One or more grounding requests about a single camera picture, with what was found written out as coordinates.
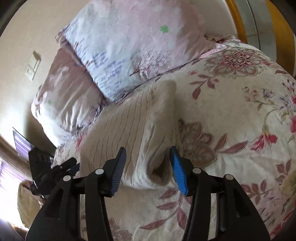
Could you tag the tree-print pillow with green clover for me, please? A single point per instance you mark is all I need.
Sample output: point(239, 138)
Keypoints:
point(129, 46)

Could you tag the floral bedspread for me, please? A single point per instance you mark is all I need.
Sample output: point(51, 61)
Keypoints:
point(231, 111)

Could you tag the pink lavender-print pillow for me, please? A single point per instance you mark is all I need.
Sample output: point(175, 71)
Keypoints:
point(67, 99)

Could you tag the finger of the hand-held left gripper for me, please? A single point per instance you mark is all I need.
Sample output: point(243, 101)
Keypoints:
point(68, 164)

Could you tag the white wall switch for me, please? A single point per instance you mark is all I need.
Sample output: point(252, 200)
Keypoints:
point(33, 66)

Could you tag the yellow wooden wardrobe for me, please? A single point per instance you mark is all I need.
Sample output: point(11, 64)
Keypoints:
point(238, 23)

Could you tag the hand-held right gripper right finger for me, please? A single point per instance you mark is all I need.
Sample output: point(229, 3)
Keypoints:
point(179, 171)

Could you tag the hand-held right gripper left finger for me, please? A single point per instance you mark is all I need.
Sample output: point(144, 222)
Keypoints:
point(118, 172)

